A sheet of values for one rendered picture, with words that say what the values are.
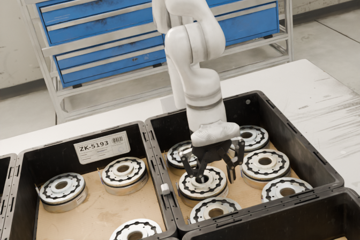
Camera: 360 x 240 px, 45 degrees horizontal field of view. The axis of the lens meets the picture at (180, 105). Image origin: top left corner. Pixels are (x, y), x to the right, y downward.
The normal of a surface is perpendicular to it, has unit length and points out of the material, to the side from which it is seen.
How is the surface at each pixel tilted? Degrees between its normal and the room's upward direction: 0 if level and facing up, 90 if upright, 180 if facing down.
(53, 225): 0
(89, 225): 0
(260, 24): 90
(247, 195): 0
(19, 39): 90
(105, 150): 90
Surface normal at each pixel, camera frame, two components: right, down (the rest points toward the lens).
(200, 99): -0.16, 0.50
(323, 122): -0.16, -0.87
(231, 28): 0.25, 0.43
